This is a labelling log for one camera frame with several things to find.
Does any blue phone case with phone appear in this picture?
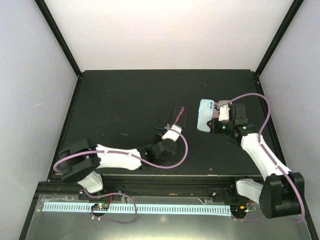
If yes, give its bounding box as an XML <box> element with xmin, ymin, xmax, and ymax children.
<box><xmin>197</xmin><ymin>99</ymin><xmax>215</xmax><ymax>133</ymax></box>

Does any blue phone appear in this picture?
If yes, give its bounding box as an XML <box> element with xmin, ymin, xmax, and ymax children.
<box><xmin>154</xmin><ymin>106</ymin><xmax>171</xmax><ymax>130</ymax></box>

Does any purple phone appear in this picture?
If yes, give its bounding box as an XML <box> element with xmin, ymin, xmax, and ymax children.
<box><xmin>172</xmin><ymin>106</ymin><xmax>188</xmax><ymax>130</ymax></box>

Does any beige phone case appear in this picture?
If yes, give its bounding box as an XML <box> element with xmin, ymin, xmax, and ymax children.
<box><xmin>218</xmin><ymin>100</ymin><xmax>232</xmax><ymax>107</ymax></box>

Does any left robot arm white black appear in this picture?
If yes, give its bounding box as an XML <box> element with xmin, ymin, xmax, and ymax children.
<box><xmin>53</xmin><ymin>130</ymin><xmax>180</xmax><ymax>200</ymax></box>

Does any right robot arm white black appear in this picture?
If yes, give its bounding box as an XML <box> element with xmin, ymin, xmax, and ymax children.
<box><xmin>206</xmin><ymin>101</ymin><xmax>306</xmax><ymax>222</ymax></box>

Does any small circuit board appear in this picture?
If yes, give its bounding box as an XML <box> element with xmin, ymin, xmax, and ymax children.
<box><xmin>91</xmin><ymin>203</ymin><xmax>109</xmax><ymax>212</ymax></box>

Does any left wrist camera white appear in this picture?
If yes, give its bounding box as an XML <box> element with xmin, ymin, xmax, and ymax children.
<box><xmin>161</xmin><ymin>124</ymin><xmax>182</xmax><ymax>142</ymax></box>

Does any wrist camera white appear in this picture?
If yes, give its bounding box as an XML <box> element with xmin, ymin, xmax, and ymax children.
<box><xmin>217</xmin><ymin>103</ymin><xmax>230</xmax><ymax>122</ymax></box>
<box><xmin>161</xmin><ymin>124</ymin><xmax>182</xmax><ymax>142</ymax></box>

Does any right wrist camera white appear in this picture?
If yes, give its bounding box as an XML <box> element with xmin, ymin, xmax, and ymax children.
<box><xmin>217</xmin><ymin>103</ymin><xmax>230</xmax><ymax>122</ymax></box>

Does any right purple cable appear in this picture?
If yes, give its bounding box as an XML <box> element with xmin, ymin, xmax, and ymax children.
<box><xmin>229</xmin><ymin>92</ymin><xmax>306</xmax><ymax>224</ymax></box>

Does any white slotted cable duct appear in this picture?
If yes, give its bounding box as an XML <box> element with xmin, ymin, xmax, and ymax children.
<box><xmin>42</xmin><ymin>202</ymin><xmax>232</xmax><ymax>217</ymax></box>

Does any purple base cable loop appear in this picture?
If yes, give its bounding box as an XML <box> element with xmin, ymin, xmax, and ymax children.
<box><xmin>89</xmin><ymin>191</ymin><xmax>139</xmax><ymax>225</ymax></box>

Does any black aluminium rail base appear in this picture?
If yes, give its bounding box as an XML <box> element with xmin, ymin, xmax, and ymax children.
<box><xmin>37</xmin><ymin>173</ymin><xmax>311</xmax><ymax>201</ymax></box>

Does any right black frame post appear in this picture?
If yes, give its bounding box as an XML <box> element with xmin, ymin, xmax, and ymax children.
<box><xmin>255</xmin><ymin>0</ymin><xmax>304</xmax><ymax>77</ymax></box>

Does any black frame post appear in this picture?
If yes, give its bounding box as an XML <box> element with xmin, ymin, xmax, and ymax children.
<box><xmin>255</xmin><ymin>0</ymin><xmax>304</xmax><ymax>77</ymax></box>
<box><xmin>34</xmin><ymin>0</ymin><xmax>82</xmax><ymax>77</ymax></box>

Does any left black frame post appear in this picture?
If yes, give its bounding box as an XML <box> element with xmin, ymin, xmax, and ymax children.
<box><xmin>34</xmin><ymin>0</ymin><xmax>82</xmax><ymax>77</ymax></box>

